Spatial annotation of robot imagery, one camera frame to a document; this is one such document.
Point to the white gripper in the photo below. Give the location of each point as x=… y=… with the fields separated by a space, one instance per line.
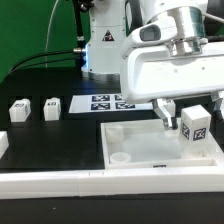
x=150 y=72

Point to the white square tabletop tray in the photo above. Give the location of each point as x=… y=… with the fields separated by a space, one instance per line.
x=146 y=144

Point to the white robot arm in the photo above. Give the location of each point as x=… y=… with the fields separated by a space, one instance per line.
x=112 y=21

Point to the white fiducial marker sheet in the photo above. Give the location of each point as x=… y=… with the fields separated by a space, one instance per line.
x=103 y=102

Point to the white U-shaped fence wall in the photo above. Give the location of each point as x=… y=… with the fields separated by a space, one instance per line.
x=51 y=163

